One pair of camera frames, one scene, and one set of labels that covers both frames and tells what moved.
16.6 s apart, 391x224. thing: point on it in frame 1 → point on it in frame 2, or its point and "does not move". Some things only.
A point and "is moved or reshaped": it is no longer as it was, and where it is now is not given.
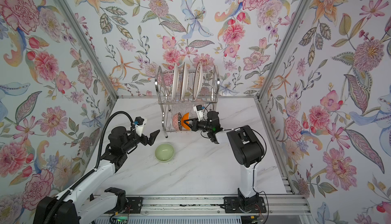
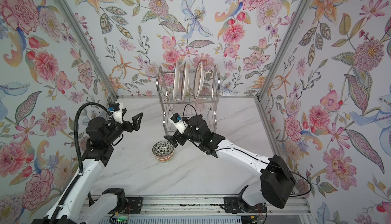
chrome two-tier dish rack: (178, 92) does not move
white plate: (175, 82) does not move
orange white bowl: (186, 116) is moved or reshaped
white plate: (185, 83) does not move
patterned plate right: (198, 81) does not move
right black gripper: (197, 124) → (180, 135)
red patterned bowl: (177, 121) is moved or reshaped
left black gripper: (142, 138) → (122, 126)
